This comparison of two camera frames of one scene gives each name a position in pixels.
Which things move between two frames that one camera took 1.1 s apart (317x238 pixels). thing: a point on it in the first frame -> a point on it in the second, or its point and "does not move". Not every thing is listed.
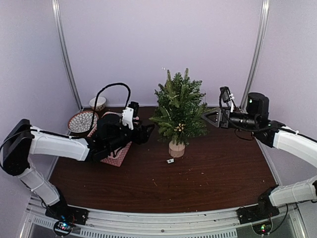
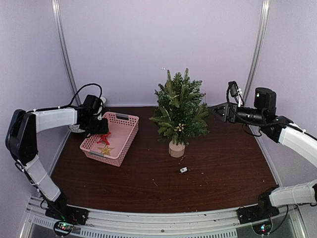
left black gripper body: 140,137 -> 97,128
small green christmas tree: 181,114 does not move
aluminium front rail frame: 290,223 does not move
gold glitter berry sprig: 180,128 does not move
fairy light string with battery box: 171,161 -> 184,169
